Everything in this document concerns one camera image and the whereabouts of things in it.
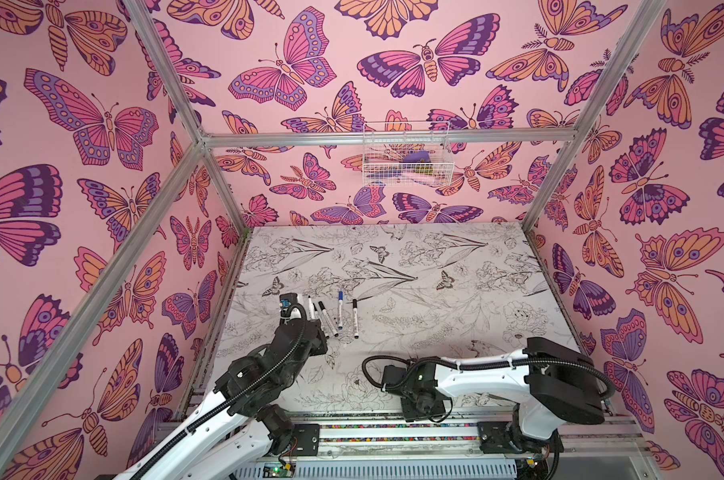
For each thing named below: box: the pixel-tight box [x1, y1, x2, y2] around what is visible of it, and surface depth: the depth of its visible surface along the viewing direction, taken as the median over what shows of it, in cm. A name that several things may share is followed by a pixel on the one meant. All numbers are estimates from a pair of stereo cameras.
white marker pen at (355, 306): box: [352, 298, 360, 340], surface depth 97 cm
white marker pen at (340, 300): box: [338, 290, 343, 330], surface depth 100 cm
